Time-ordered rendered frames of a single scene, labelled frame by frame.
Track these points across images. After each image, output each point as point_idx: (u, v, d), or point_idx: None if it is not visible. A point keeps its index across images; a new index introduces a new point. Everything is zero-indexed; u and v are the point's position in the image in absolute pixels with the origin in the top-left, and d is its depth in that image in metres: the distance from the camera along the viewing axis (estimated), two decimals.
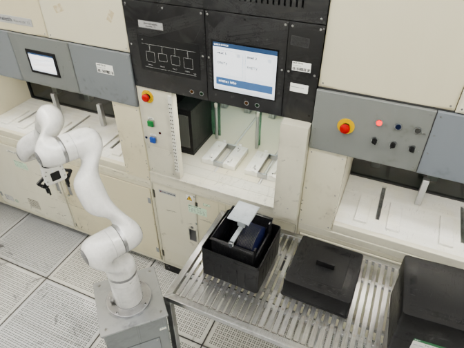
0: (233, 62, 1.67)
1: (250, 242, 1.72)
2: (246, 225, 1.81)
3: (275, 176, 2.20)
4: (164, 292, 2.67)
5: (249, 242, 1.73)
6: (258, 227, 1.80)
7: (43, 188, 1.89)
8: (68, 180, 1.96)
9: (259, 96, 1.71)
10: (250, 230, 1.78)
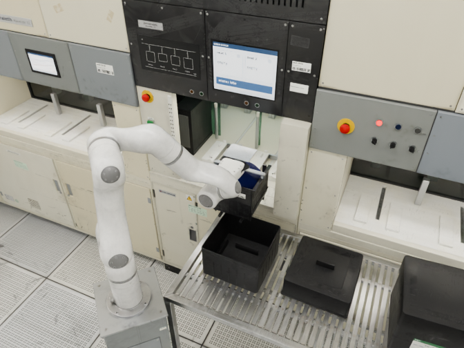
0: (233, 62, 1.67)
1: (255, 168, 1.83)
2: None
3: (275, 176, 2.20)
4: (164, 292, 2.67)
5: (254, 168, 1.83)
6: None
7: None
8: None
9: (259, 96, 1.71)
10: None
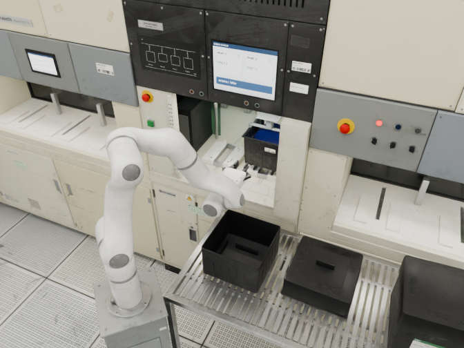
0: (233, 62, 1.67)
1: None
2: (263, 131, 2.18)
3: (275, 176, 2.20)
4: (164, 292, 2.67)
5: None
6: (266, 126, 2.21)
7: None
8: None
9: (259, 96, 1.71)
10: None
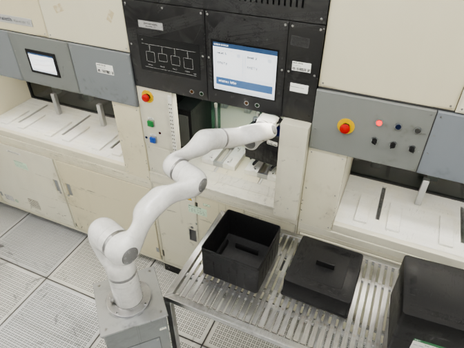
0: (233, 62, 1.67)
1: None
2: None
3: (275, 176, 2.20)
4: (164, 292, 2.67)
5: None
6: None
7: None
8: (279, 117, 2.10)
9: (259, 96, 1.71)
10: None
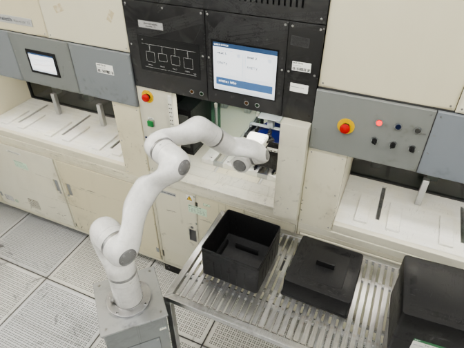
0: (233, 62, 1.67)
1: None
2: (264, 130, 2.18)
3: (275, 176, 2.20)
4: (164, 292, 2.67)
5: None
6: (266, 125, 2.22)
7: None
8: None
9: (259, 96, 1.71)
10: None
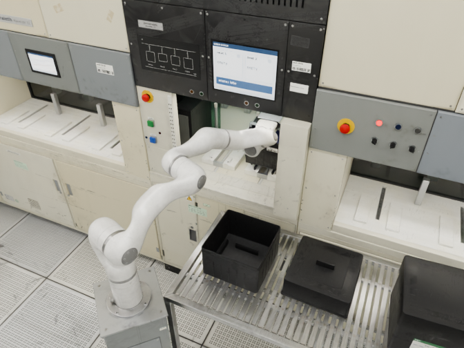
0: (233, 62, 1.67)
1: None
2: None
3: (275, 176, 2.20)
4: (164, 292, 2.67)
5: None
6: None
7: None
8: None
9: (259, 96, 1.71)
10: None
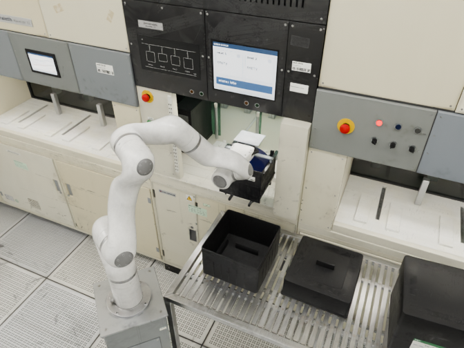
0: (233, 62, 1.67)
1: (264, 153, 1.93)
2: None
3: (275, 176, 2.20)
4: (164, 292, 2.67)
5: (262, 154, 1.93)
6: None
7: None
8: None
9: (259, 96, 1.71)
10: None
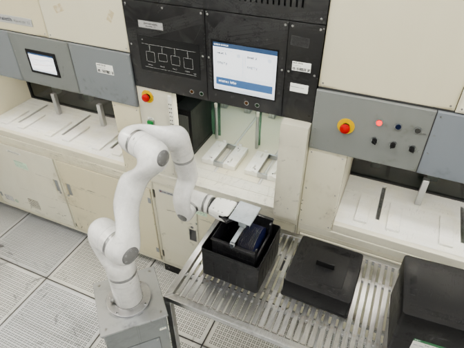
0: (233, 62, 1.67)
1: (251, 243, 1.72)
2: (248, 226, 1.81)
3: (275, 176, 2.20)
4: (164, 292, 2.67)
5: (250, 242, 1.72)
6: (259, 228, 1.79)
7: None
8: None
9: (259, 96, 1.71)
10: (252, 230, 1.77)
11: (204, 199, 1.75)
